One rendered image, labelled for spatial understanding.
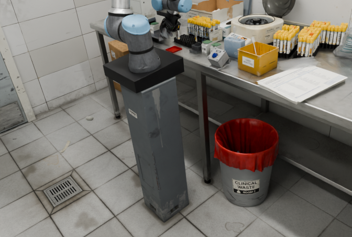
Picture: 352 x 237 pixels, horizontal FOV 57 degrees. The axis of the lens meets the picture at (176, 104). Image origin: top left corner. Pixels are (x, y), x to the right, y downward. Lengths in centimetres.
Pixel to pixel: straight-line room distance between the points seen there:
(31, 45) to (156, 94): 186
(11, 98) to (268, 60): 233
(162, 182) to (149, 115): 44
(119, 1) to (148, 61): 30
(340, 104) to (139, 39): 84
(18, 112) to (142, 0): 174
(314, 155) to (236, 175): 48
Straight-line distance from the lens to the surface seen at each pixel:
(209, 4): 231
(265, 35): 182
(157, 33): 204
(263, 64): 152
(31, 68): 323
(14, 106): 323
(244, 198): 201
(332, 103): 136
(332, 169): 200
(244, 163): 178
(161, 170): 176
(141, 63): 148
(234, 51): 168
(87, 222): 215
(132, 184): 228
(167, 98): 157
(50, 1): 318
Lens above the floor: 156
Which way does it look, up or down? 31 degrees down
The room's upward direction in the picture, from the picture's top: 6 degrees counter-clockwise
